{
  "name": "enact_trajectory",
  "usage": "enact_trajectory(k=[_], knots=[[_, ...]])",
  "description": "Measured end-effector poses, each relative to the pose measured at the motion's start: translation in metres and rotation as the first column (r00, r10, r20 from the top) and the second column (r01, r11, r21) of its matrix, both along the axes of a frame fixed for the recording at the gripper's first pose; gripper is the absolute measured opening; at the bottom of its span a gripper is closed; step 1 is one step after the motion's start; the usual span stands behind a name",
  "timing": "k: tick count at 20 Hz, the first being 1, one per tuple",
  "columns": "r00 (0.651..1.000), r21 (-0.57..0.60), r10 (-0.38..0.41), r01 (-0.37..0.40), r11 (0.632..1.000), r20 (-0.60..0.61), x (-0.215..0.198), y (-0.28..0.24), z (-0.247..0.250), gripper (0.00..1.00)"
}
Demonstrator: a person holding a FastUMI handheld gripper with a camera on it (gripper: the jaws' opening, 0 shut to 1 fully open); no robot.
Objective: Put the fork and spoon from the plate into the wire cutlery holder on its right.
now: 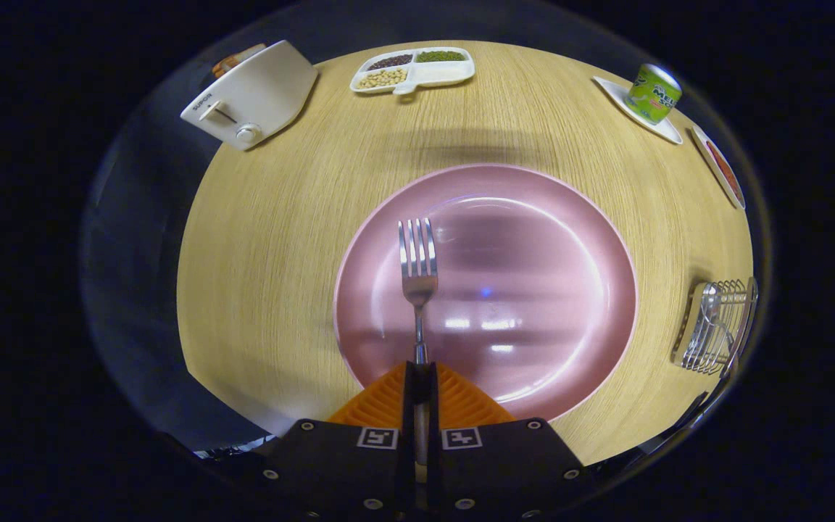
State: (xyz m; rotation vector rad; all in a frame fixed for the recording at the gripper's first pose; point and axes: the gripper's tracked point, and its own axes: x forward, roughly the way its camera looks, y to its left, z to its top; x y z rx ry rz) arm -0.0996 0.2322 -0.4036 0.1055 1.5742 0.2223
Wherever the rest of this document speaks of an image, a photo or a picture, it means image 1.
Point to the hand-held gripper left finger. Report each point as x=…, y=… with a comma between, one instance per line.
x=330, y=471

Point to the silver fork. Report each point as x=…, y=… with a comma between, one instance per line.
x=418, y=279

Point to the pink round plate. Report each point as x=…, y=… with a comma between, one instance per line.
x=533, y=290

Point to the white rectangular coaster tray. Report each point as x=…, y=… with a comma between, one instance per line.
x=660, y=132

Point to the white oval food dish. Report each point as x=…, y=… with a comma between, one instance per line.
x=704, y=152

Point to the toast slices in toaster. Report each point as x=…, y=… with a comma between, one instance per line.
x=233, y=61

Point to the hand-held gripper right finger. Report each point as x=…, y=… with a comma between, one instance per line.
x=512, y=471

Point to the white divided bean dish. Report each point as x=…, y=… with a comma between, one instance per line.
x=439, y=72

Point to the green soda bottle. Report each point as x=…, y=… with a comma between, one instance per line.
x=653, y=94

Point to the silver spoon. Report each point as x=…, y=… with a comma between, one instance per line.
x=710, y=304

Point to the white toaster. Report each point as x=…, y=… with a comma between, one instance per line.
x=258, y=94

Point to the brown meat piece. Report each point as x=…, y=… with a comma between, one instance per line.
x=724, y=172

